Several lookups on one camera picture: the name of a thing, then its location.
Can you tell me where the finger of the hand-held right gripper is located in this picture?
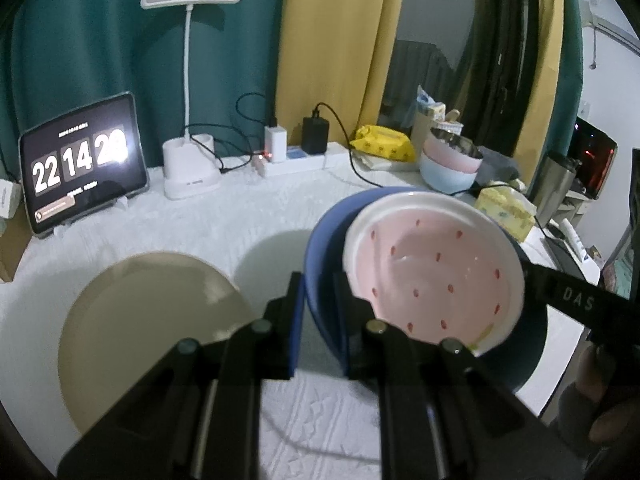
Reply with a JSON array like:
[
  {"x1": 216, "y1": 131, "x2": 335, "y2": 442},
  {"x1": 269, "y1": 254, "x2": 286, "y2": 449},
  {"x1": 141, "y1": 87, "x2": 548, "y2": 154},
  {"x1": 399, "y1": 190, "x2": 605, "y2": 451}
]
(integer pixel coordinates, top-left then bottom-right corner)
[{"x1": 522, "y1": 260, "x2": 640, "y2": 348}]

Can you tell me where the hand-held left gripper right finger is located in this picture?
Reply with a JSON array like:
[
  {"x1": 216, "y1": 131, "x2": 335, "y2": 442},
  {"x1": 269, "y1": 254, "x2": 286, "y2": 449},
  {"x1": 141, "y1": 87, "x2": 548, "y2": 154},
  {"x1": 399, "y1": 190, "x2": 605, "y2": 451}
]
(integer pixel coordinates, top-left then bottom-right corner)
[{"x1": 332, "y1": 271, "x2": 588, "y2": 480}]

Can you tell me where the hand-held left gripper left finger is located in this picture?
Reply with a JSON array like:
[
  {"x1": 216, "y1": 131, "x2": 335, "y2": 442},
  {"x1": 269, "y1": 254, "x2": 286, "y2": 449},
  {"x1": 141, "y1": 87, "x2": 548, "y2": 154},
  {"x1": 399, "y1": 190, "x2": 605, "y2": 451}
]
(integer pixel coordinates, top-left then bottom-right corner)
[{"x1": 57, "y1": 271, "x2": 304, "y2": 480}]

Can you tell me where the large blue bowl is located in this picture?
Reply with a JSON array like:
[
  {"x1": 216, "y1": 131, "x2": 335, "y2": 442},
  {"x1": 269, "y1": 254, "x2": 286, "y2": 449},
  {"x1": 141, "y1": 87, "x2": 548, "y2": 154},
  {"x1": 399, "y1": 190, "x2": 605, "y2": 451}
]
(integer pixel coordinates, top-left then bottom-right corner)
[{"x1": 303, "y1": 186, "x2": 548, "y2": 393}]

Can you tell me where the pink strawberry print bowl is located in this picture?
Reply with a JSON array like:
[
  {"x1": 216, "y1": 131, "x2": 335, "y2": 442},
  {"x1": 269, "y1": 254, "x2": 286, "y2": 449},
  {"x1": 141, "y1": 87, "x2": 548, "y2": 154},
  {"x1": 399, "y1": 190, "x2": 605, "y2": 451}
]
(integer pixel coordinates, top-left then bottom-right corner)
[{"x1": 342, "y1": 191, "x2": 526, "y2": 358}]

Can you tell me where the beige plate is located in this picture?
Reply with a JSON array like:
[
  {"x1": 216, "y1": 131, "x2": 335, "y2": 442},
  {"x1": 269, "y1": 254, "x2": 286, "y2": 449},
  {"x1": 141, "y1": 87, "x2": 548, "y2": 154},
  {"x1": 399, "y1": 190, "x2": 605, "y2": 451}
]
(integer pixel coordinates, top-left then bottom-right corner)
[{"x1": 57, "y1": 252, "x2": 258, "y2": 433}]

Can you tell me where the person's right hand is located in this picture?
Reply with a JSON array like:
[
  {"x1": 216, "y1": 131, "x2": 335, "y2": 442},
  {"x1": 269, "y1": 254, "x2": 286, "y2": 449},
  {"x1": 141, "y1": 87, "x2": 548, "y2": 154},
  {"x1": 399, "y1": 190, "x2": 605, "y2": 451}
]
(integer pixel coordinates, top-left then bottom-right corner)
[{"x1": 557, "y1": 345, "x2": 640, "y2": 461}]

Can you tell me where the white tube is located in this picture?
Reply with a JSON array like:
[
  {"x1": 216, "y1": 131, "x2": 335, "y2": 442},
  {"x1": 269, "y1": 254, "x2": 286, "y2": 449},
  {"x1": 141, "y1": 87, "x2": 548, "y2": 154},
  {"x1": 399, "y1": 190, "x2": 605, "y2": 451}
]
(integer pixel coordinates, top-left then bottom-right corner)
[{"x1": 557, "y1": 217, "x2": 591, "y2": 261}]

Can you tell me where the stainless steel thermos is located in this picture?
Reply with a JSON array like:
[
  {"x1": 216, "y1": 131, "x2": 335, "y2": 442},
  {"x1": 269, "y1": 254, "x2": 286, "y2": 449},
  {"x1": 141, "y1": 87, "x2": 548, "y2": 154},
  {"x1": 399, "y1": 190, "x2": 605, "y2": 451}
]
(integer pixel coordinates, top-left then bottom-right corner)
[{"x1": 531, "y1": 151, "x2": 578, "y2": 228}]

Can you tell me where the yellow tissue box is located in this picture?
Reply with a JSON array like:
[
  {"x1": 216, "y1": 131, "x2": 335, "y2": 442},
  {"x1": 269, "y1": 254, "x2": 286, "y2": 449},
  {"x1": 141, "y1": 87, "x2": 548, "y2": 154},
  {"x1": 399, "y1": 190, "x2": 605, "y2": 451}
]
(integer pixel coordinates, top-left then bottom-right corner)
[{"x1": 474, "y1": 180, "x2": 537, "y2": 240}]

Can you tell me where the white textured tablecloth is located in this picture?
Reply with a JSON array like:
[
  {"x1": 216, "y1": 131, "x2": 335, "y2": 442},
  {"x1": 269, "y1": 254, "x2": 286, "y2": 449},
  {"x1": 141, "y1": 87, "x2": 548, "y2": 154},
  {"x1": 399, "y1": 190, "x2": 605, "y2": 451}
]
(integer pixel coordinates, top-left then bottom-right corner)
[{"x1": 0, "y1": 157, "x2": 601, "y2": 480}]

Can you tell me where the black computer monitor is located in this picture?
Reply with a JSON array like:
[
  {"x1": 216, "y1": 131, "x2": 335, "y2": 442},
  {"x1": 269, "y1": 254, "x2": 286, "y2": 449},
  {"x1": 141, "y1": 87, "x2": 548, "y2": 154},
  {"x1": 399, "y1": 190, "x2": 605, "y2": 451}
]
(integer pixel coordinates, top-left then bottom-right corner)
[{"x1": 570, "y1": 116, "x2": 618, "y2": 201}]

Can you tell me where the grey folded cloth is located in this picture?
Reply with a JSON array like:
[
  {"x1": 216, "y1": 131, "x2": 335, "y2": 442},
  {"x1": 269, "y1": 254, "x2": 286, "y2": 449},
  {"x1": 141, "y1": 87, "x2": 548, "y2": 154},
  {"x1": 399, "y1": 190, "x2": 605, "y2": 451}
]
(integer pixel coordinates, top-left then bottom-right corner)
[{"x1": 477, "y1": 152, "x2": 521, "y2": 188}]

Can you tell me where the white power strip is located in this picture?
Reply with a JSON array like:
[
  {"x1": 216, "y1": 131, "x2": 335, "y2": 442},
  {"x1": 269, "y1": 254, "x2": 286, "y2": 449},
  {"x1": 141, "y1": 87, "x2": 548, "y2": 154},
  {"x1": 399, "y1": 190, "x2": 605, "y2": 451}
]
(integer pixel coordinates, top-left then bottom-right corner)
[{"x1": 252, "y1": 141, "x2": 351, "y2": 177}]

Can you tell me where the light blue bowl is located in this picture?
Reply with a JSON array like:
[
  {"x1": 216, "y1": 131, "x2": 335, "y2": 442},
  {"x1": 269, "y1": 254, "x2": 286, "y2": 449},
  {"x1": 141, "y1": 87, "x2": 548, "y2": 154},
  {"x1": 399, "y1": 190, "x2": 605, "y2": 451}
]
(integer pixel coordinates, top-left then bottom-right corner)
[{"x1": 419, "y1": 152, "x2": 482, "y2": 195}]

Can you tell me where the white packet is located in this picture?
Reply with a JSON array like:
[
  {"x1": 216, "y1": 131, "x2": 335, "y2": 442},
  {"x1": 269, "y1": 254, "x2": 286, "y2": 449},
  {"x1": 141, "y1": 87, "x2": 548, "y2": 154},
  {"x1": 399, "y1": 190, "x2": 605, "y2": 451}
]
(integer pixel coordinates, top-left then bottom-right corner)
[{"x1": 357, "y1": 152, "x2": 421, "y2": 173}]

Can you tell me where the white plug adapter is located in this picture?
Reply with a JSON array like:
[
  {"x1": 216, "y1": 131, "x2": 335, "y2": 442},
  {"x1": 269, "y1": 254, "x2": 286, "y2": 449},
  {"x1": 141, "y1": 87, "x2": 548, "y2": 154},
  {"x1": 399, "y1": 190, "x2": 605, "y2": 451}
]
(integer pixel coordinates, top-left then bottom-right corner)
[{"x1": 265, "y1": 126, "x2": 288, "y2": 163}]

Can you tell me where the pink steel-lined bowl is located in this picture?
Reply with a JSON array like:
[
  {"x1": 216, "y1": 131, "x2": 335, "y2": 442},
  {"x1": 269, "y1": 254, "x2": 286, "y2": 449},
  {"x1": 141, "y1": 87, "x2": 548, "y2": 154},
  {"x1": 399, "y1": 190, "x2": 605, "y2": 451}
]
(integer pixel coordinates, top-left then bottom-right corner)
[{"x1": 422, "y1": 127, "x2": 485, "y2": 173}]

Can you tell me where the black power adapter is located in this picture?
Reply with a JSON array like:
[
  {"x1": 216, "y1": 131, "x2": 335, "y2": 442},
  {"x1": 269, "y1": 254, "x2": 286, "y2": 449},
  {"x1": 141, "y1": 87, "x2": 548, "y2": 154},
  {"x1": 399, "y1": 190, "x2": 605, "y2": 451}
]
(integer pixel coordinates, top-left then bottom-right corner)
[{"x1": 301, "y1": 116, "x2": 329, "y2": 155}]

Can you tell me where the yellow wipes packet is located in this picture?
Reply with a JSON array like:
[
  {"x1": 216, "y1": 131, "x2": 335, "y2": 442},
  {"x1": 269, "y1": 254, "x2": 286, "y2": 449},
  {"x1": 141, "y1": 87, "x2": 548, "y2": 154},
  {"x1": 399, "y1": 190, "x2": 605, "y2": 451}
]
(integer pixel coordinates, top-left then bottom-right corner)
[{"x1": 349, "y1": 125, "x2": 417, "y2": 162}]

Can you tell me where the narrow teal curtain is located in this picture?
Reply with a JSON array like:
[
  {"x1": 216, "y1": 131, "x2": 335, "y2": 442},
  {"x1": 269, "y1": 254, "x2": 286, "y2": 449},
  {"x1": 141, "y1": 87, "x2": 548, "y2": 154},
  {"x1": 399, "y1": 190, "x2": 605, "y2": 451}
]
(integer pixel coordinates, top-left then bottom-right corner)
[{"x1": 530, "y1": 0, "x2": 586, "y2": 196}]

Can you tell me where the narrow yellow curtain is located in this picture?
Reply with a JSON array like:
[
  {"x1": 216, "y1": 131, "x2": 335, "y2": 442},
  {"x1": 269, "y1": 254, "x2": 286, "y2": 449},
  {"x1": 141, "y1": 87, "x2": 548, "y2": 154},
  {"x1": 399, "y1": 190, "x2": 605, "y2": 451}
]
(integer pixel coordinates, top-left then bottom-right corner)
[{"x1": 515, "y1": 0, "x2": 568, "y2": 176}]

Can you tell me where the white air conditioner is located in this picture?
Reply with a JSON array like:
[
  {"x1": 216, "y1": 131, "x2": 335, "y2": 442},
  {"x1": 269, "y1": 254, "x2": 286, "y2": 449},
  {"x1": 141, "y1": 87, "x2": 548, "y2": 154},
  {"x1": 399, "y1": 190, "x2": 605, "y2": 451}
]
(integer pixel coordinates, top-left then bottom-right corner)
[{"x1": 577, "y1": 0, "x2": 640, "y2": 53}]

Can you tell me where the tablet with clock display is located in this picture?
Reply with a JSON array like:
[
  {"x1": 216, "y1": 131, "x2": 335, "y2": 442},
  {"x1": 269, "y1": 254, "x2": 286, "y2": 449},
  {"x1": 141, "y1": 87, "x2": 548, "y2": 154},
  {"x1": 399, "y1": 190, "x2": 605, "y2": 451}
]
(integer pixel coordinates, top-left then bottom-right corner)
[{"x1": 19, "y1": 91, "x2": 150, "y2": 238}]

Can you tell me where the wide yellow curtain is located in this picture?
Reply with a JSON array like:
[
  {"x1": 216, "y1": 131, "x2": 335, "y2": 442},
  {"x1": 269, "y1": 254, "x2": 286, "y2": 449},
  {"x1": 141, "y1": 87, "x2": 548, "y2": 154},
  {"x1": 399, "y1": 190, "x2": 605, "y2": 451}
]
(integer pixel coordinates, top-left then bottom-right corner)
[{"x1": 275, "y1": 0, "x2": 411, "y2": 161}]

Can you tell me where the cardboard box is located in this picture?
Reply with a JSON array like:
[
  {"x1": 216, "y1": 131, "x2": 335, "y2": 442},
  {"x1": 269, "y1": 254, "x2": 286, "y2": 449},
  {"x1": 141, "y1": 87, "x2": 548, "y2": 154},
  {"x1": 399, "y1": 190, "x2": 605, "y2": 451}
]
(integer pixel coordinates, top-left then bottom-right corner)
[{"x1": 0, "y1": 217, "x2": 31, "y2": 283}]

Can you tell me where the small white box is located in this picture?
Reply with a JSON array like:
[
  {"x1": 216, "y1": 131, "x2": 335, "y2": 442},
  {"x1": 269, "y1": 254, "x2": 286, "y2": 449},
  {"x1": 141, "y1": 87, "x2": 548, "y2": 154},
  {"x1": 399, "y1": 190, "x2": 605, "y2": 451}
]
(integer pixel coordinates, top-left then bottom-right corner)
[{"x1": 0, "y1": 178, "x2": 22, "y2": 220}]

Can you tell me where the dark glass window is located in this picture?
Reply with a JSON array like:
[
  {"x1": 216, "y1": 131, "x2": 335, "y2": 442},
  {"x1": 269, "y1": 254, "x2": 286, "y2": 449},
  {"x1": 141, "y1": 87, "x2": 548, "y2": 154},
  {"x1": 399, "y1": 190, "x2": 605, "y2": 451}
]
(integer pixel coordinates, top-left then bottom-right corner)
[{"x1": 380, "y1": 0, "x2": 546, "y2": 161}]

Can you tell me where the wide teal curtain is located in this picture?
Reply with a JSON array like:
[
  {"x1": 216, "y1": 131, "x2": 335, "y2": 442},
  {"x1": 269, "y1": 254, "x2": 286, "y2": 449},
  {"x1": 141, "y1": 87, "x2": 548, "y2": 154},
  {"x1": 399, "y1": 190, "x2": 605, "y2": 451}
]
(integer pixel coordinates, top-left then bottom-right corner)
[{"x1": 0, "y1": 0, "x2": 291, "y2": 171}]

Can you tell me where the long black charging cable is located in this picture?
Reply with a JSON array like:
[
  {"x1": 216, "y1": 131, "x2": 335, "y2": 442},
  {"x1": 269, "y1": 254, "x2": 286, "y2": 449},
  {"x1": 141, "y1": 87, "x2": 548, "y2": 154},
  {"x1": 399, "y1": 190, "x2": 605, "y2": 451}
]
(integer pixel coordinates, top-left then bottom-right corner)
[{"x1": 312, "y1": 102, "x2": 551, "y2": 233}]

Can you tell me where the looped black cable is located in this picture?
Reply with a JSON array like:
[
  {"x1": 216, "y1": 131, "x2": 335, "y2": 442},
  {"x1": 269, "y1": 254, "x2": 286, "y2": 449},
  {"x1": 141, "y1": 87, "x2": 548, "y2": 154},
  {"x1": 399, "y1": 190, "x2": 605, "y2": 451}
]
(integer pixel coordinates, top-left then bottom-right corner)
[{"x1": 182, "y1": 92, "x2": 278, "y2": 176}]

